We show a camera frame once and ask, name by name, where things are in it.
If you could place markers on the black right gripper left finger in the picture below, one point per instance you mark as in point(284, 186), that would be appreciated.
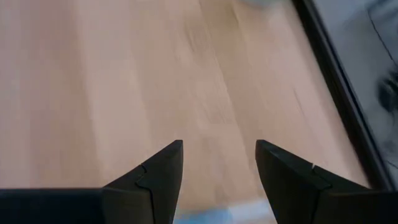
point(155, 193)

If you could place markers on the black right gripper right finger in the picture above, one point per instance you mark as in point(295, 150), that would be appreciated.
point(289, 193)

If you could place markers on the blue white toothbrush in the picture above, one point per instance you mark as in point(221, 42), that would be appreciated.
point(211, 217)

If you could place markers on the black table frame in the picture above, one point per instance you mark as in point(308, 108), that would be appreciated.
point(342, 93)

